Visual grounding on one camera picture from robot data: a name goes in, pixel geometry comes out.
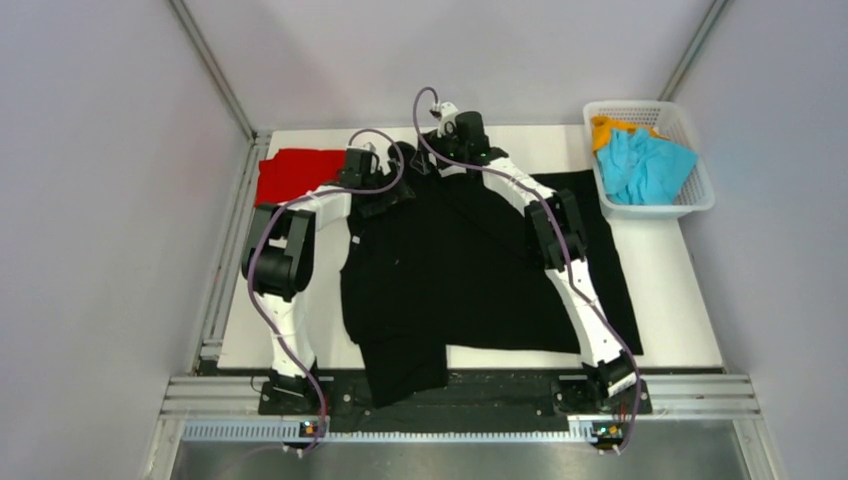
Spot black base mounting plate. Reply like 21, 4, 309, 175
258, 368, 653, 435

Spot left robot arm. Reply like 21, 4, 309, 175
241, 144, 406, 414

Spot light blue t shirt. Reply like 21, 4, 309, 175
596, 128, 698, 206

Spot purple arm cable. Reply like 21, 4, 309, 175
246, 127, 407, 458
412, 86, 644, 458

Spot aluminium frame rail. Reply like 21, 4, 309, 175
143, 370, 785, 479

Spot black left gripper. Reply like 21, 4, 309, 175
362, 159, 413, 217

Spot black t shirt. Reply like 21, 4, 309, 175
339, 142, 645, 409

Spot red folded t shirt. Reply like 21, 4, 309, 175
254, 148, 345, 206

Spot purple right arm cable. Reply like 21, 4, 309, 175
412, 86, 644, 458

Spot white plastic laundry basket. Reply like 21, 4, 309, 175
583, 100, 715, 220

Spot orange t shirt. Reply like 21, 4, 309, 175
589, 115, 668, 153

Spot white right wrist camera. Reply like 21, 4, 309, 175
429, 101, 459, 137

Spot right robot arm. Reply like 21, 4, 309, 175
416, 102, 639, 412

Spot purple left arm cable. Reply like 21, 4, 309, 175
246, 127, 407, 458

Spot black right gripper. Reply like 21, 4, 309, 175
411, 123, 469, 176

